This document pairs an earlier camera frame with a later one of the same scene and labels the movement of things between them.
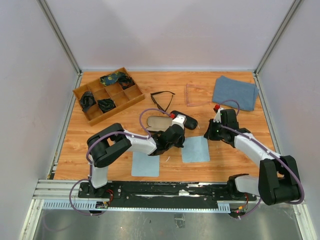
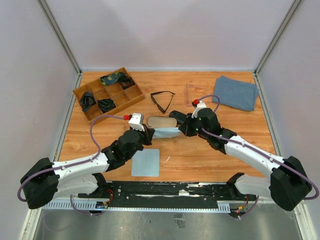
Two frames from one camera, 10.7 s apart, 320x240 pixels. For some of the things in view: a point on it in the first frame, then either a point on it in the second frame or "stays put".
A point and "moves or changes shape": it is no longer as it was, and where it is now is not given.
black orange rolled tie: [125, 81] stays put
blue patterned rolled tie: [111, 78] stays put
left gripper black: [180, 144] → [148, 134]
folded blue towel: [244, 93] stays put
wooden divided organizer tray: [108, 96] stays put
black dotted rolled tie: [106, 104] stays put
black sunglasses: [167, 91] stays put
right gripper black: [209, 134] → [185, 128]
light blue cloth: [195, 149] moves or changes shape
